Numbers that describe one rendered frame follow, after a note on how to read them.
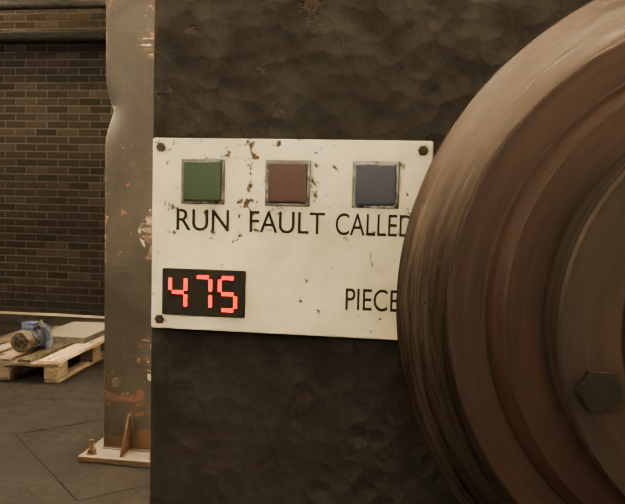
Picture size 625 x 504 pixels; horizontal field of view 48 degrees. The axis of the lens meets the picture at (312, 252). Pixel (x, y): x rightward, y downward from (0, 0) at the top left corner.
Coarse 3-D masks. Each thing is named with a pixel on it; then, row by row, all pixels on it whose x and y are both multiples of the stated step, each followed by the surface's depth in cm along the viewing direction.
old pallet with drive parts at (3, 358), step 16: (0, 336) 526; (0, 352) 477; (16, 352) 472; (32, 352) 483; (48, 352) 476; (64, 352) 476; (80, 352) 482; (96, 352) 509; (0, 368) 454; (16, 368) 463; (32, 368) 483; (48, 368) 451; (64, 368) 459; (80, 368) 485
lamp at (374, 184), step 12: (360, 168) 63; (372, 168) 63; (384, 168) 62; (360, 180) 63; (372, 180) 63; (384, 180) 63; (360, 192) 63; (372, 192) 63; (384, 192) 63; (360, 204) 63; (372, 204) 63; (384, 204) 63
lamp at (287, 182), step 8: (272, 168) 64; (280, 168) 64; (288, 168) 64; (296, 168) 64; (304, 168) 64; (272, 176) 64; (280, 176) 64; (288, 176) 64; (296, 176) 64; (304, 176) 64; (272, 184) 64; (280, 184) 64; (288, 184) 64; (296, 184) 64; (304, 184) 64; (272, 192) 64; (280, 192) 64; (288, 192) 64; (296, 192) 64; (304, 192) 64; (272, 200) 64; (280, 200) 64; (288, 200) 64; (296, 200) 64; (304, 200) 64
